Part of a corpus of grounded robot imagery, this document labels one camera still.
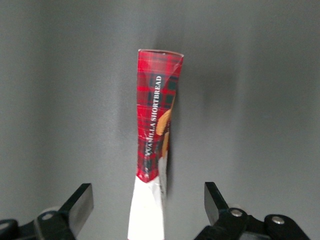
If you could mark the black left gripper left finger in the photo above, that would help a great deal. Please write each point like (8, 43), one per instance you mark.
(80, 207)

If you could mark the red tartan cookie box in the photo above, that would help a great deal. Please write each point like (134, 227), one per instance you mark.
(152, 112)

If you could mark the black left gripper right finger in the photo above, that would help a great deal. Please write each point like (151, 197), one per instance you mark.
(215, 207)

